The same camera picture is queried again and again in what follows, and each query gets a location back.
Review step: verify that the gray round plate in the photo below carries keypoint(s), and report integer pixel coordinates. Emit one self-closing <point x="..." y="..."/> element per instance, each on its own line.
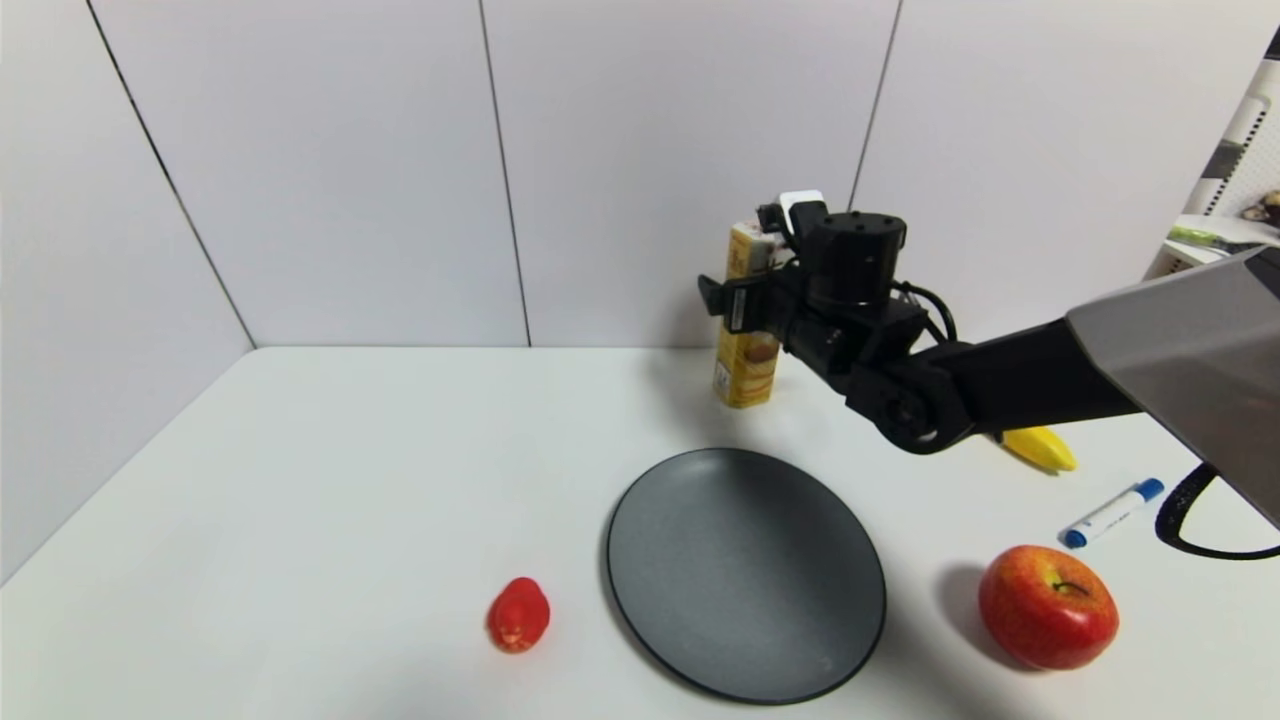
<point x="740" y="575"/>

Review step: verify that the green tool on desk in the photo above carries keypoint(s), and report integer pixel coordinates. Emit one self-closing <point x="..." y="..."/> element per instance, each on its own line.
<point x="1200" y="238"/>

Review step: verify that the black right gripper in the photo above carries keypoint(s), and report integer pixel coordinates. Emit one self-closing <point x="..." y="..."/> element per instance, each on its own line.
<point x="737" y="304"/>

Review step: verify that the white side desk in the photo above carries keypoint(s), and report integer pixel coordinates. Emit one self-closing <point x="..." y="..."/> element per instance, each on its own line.
<point x="1200" y="255"/>

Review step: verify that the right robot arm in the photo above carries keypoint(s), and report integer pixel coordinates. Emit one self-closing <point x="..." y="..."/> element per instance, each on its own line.
<point x="1180" y="350"/>

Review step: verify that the white marker with blue cap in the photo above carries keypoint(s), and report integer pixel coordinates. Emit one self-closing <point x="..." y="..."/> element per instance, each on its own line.
<point x="1110" y="514"/>

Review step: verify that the brown object on desk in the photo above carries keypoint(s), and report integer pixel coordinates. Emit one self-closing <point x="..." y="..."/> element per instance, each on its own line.
<point x="1264" y="208"/>

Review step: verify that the yellow banana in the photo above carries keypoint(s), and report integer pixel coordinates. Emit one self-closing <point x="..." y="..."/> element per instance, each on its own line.
<point x="1042" y="448"/>

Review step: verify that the yellow potato chips box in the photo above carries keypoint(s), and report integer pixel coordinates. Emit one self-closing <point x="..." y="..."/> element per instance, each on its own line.
<point x="745" y="372"/>

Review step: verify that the red apple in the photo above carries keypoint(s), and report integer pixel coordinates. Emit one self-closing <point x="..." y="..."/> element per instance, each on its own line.
<point x="1045" y="610"/>

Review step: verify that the white pegboard panel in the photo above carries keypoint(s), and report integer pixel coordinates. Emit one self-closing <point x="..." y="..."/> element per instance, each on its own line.
<point x="1245" y="150"/>

